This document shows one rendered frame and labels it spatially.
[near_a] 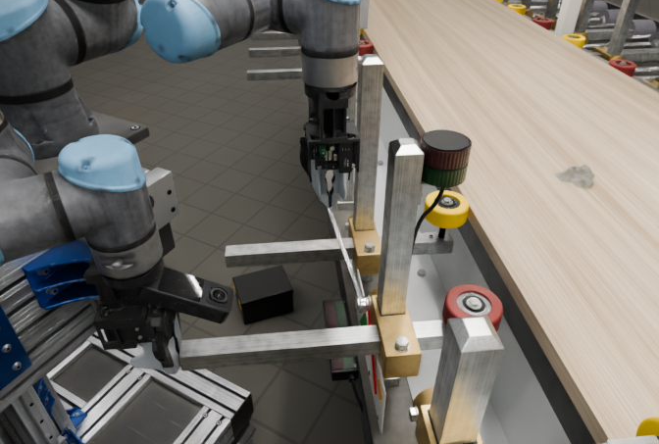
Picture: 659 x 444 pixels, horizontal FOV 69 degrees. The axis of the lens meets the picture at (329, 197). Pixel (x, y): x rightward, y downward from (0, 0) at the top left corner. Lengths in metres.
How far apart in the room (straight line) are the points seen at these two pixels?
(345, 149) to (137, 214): 0.28
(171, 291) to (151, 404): 0.91
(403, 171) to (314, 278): 1.50
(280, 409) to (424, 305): 0.73
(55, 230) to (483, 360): 0.41
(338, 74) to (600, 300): 0.49
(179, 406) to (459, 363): 1.14
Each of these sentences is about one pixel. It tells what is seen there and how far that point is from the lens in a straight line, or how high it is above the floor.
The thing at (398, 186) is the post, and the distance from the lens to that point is 0.59.
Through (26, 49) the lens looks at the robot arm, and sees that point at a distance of 0.84.
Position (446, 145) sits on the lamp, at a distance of 0.58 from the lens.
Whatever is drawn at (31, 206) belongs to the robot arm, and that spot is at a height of 1.15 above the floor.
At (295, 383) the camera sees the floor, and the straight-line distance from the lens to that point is 1.72.
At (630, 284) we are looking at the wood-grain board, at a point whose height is 0.90.
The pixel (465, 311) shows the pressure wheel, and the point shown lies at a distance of 0.71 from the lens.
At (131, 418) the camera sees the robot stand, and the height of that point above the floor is 0.21.
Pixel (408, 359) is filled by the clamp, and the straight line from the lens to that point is 0.70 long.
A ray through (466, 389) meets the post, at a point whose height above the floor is 1.05.
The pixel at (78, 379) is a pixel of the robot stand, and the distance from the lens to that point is 1.63.
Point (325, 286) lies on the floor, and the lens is 2.01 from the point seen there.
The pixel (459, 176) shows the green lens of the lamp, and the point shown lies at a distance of 0.59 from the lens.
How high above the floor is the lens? 1.41
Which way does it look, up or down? 34 degrees down
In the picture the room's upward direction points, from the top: straight up
